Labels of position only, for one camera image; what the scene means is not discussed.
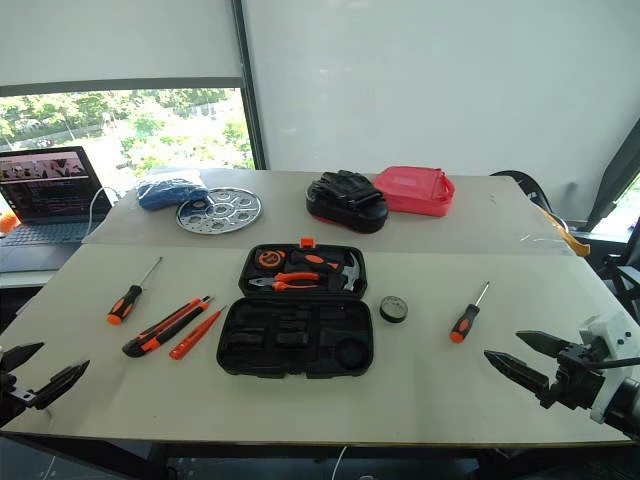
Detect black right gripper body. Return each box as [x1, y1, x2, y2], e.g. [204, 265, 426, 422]
[538, 342, 609, 412]

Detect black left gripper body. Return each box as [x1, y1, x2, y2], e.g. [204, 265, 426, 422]
[0, 349, 37, 426]

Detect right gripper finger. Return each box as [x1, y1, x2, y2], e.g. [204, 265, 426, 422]
[483, 350, 552, 403]
[515, 330, 572, 359]

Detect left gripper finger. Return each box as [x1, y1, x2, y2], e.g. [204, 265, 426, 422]
[2, 342, 46, 374]
[31, 359, 91, 412]

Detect screwdriver orange black handle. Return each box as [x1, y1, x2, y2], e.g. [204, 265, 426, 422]
[106, 256, 165, 327]
[448, 280, 491, 345]

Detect orange black utility knife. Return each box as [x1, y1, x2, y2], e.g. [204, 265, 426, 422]
[121, 295, 212, 359]

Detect black tool case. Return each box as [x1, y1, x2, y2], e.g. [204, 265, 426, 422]
[215, 237, 376, 380]

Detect black electrical tape roll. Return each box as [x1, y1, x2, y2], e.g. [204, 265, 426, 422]
[378, 294, 412, 324]

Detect orange tester pen screwdriver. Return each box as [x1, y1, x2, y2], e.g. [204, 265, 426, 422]
[168, 304, 229, 362]

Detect dark open laptop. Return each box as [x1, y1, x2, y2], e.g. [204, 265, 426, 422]
[0, 145, 114, 274]

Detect black chair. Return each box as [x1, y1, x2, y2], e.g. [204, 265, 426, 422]
[489, 169, 554, 214]

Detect red zip pouch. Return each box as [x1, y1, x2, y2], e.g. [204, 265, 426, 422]
[373, 165, 457, 219]

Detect blue plastic bag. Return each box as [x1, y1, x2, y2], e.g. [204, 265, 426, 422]
[135, 167, 209, 214]

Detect claw hammer black orange grip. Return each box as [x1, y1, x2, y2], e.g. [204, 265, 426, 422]
[289, 249, 365, 294]

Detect round metal steamer plate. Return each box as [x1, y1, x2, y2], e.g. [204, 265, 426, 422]
[174, 186, 264, 235]

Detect black boxing pad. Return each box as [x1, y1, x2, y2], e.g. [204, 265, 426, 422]
[304, 169, 391, 236]

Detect orange black tape measure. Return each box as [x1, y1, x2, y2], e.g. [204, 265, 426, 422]
[256, 247, 287, 272]

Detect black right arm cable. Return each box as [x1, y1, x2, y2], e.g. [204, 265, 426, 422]
[584, 355, 640, 373]

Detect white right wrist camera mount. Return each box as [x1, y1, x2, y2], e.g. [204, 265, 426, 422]
[578, 310, 640, 425]

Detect black metal table frame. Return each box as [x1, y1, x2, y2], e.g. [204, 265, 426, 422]
[0, 432, 506, 480]

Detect white laptop charger cable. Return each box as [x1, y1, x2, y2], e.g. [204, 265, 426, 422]
[83, 186, 122, 242]

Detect orange handled pliers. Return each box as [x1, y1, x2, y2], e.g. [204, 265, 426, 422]
[248, 271, 322, 293]

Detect dark window frame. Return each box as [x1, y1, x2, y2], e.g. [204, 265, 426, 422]
[0, 0, 269, 172]

